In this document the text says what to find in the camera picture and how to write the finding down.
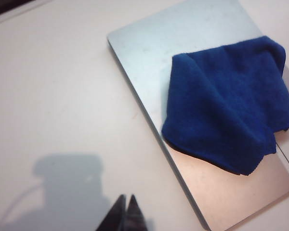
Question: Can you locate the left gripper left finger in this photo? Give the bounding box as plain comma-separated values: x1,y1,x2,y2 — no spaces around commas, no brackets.
94,194,127,231

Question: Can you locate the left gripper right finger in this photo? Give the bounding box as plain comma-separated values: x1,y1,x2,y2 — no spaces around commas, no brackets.
125,194,148,231

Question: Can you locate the blue microfibre rag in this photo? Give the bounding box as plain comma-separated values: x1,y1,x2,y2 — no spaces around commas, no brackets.
161,35,289,177

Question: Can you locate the silver laptop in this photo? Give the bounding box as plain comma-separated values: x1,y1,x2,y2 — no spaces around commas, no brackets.
106,0,289,231

